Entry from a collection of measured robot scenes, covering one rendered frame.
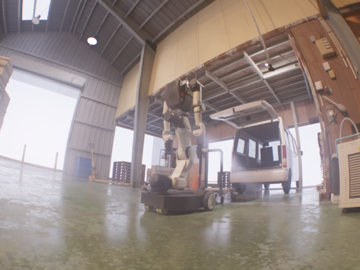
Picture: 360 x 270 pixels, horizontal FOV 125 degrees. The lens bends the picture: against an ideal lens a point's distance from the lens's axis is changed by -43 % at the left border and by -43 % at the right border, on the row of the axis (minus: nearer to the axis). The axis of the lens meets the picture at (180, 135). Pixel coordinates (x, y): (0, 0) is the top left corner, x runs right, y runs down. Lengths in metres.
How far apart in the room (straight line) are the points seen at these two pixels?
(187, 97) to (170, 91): 0.20
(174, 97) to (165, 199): 1.03
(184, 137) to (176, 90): 0.51
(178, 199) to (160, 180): 0.22
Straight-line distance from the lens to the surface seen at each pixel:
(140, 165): 5.00
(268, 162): 5.92
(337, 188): 2.02
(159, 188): 1.44
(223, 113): 3.45
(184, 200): 1.46
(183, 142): 1.76
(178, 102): 1.73
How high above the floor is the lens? 0.30
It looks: 16 degrees up
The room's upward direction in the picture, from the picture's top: 3 degrees clockwise
